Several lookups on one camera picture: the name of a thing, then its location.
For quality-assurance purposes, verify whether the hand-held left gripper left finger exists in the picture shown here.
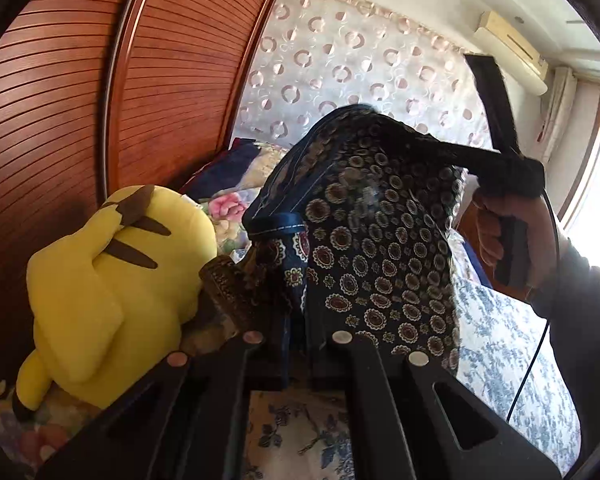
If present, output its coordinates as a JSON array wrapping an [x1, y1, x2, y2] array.
[[35, 305, 287, 480]]

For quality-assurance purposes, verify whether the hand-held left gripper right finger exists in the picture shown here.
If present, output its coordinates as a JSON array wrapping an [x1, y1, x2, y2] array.
[[305, 310, 563, 480]]

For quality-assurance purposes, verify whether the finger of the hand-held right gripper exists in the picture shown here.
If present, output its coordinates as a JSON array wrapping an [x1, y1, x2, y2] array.
[[463, 52, 522, 160], [409, 132, 512, 173]]

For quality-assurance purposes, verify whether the navy patterned pajama top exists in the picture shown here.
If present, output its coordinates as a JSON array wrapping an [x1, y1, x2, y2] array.
[[242, 104, 465, 377]]

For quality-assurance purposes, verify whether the person's right forearm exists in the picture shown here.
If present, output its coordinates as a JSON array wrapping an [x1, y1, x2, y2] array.
[[527, 237, 600, 480]]

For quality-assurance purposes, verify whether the bundled pale window curtain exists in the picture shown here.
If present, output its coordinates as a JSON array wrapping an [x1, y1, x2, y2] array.
[[536, 66, 575, 142]]

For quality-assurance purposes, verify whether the gold patterned garment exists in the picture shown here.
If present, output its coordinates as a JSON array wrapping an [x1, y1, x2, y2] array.
[[199, 254, 248, 338]]

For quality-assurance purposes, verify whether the sheer circle-patterned curtain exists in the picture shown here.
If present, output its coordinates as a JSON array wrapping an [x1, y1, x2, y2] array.
[[234, 0, 498, 153]]

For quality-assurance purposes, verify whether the yellow plush toy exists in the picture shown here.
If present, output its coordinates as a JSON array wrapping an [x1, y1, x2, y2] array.
[[12, 185, 218, 422]]

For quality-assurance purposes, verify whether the pink floral bed quilt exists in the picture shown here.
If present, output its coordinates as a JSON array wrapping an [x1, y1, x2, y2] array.
[[0, 139, 293, 480]]

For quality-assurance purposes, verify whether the wall air conditioner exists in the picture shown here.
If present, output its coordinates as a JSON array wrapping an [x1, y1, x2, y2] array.
[[473, 10, 551, 96]]

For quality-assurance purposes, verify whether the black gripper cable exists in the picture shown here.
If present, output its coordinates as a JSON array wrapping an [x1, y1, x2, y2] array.
[[504, 185, 565, 423]]

